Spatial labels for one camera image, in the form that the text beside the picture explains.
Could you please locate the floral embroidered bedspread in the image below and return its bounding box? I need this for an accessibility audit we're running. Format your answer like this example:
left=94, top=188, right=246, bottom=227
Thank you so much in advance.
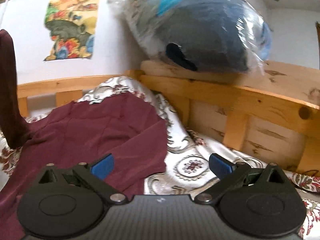
left=0, top=76, right=320, bottom=240

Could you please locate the wooden bed frame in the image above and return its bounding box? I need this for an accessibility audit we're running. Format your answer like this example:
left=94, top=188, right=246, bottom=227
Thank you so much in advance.
left=16, top=60, right=320, bottom=174

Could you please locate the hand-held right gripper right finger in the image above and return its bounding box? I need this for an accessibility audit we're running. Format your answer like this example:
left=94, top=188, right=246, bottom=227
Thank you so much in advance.
left=194, top=153, right=288, bottom=204

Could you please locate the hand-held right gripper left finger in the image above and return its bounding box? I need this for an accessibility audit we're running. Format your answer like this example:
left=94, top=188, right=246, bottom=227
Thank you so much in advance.
left=37, top=153, right=128, bottom=204

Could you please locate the maroon garment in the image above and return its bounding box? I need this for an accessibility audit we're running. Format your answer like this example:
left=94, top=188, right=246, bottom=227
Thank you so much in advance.
left=0, top=29, right=168, bottom=240

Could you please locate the clear plastic bag of bedding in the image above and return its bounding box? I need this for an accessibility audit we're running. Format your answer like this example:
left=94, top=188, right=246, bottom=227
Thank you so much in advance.
left=122, top=0, right=273, bottom=75

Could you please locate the colourful landscape wall poster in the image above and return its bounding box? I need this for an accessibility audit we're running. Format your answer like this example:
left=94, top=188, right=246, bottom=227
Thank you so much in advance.
left=43, top=0, right=101, bottom=62

